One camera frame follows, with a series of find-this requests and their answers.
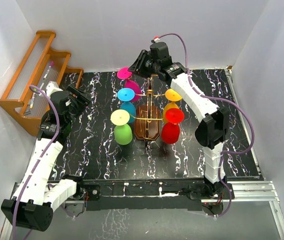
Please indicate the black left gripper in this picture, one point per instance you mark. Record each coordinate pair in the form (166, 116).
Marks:
(84, 98)

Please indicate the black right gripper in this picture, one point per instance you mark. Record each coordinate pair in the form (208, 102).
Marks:
(137, 67)

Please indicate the magenta plastic wine glass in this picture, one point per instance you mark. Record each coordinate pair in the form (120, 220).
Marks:
(126, 75)

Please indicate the blue plastic wine glass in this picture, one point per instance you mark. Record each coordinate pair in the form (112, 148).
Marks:
(125, 95)

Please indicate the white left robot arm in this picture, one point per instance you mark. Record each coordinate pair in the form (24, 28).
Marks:
(33, 203)

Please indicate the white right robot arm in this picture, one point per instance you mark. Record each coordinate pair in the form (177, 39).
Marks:
(213, 120)

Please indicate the orange plastic wine glass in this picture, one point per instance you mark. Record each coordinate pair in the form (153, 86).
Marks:
(173, 97)

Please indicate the orange wooden shelf rack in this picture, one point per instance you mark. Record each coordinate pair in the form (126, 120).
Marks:
(17, 96)

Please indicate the green plastic wine glass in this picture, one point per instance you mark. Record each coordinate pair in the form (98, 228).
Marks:
(122, 131)

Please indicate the red plastic wine glass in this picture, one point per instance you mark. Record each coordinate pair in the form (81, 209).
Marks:
(171, 130)

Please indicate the purple capped marker pen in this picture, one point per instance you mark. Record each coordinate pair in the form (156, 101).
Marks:
(46, 74)

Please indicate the green capped marker pen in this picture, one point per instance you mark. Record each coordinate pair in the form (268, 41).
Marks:
(32, 100)

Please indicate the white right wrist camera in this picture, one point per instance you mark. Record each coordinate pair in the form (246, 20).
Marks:
(156, 39)

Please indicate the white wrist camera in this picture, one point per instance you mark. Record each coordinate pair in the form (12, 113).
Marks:
(156, 39)
(51, 88)

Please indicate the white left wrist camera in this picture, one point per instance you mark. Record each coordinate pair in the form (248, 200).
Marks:
(51, 88)

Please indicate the gold wire wine glass rack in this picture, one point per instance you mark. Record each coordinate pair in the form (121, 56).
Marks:
(148, 115)

